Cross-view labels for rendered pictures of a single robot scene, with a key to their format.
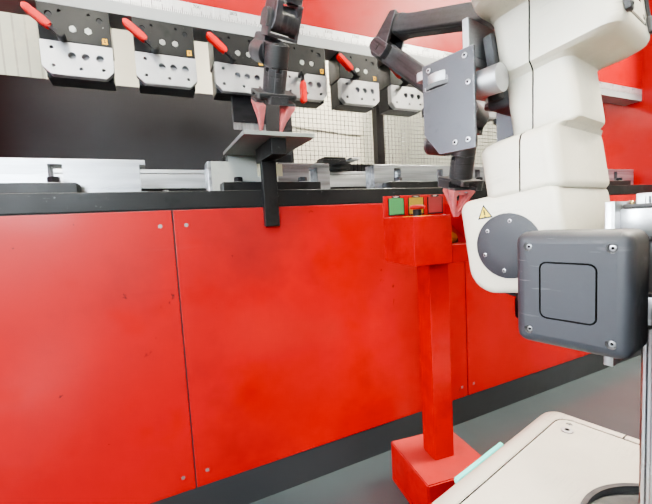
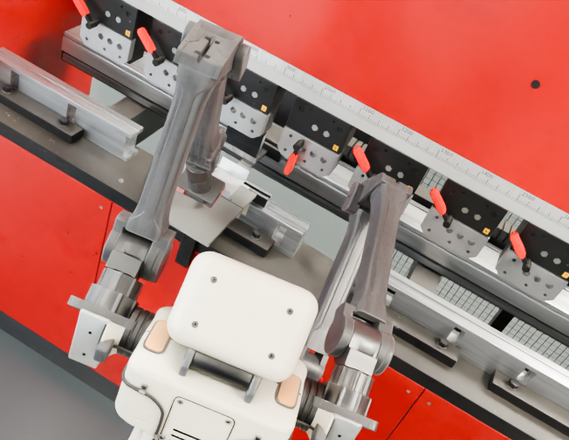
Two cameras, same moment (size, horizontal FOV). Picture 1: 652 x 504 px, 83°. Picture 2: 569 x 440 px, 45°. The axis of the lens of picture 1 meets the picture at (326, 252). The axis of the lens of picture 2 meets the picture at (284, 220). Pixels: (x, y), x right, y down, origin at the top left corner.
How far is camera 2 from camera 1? 1.56 m
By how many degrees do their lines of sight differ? 46
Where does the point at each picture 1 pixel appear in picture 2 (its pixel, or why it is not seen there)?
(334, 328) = not seen: hidden behind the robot
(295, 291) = not seen: hidden behind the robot
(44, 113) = not seen: outside the picture
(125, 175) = (114, 139)
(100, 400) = (40, 274)
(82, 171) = (87, 120)
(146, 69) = (152, 69)
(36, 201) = (34, 147)
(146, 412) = (62, 300)
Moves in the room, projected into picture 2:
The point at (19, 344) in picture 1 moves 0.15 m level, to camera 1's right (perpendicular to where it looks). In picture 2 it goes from (10, 216) to (31, 249)
